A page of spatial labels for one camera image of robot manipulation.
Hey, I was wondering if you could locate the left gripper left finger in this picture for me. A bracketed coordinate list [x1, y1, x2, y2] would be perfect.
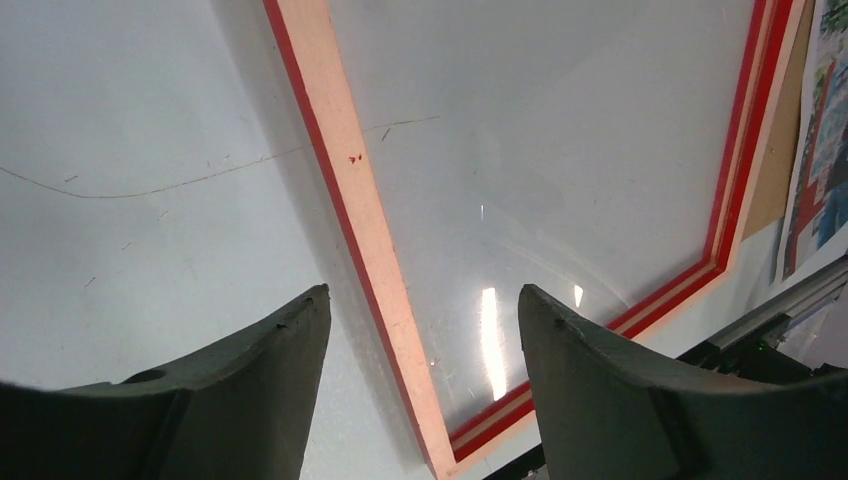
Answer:
[1, 284, 331, 479]

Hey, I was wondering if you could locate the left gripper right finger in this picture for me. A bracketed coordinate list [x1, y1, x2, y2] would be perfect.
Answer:
[518, 284, 847, 479]

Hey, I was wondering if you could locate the clear acrylic sheet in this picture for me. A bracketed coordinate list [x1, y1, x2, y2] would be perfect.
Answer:
[330, 1, 754, 431]

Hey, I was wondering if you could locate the colourful printed photo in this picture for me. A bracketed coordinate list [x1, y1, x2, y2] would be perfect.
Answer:
[775, 1, 847, 281]

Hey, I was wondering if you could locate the orange wooden picture frame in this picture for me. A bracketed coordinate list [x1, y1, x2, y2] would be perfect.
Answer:
[264, 1, 804, 479]

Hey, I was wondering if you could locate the brown cardboard backing board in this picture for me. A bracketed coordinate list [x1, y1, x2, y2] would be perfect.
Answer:
[742, 1, 815, 240]

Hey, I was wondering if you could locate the aluminium front rail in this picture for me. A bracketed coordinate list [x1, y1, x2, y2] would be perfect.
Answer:
[703, 254, 847, 352]

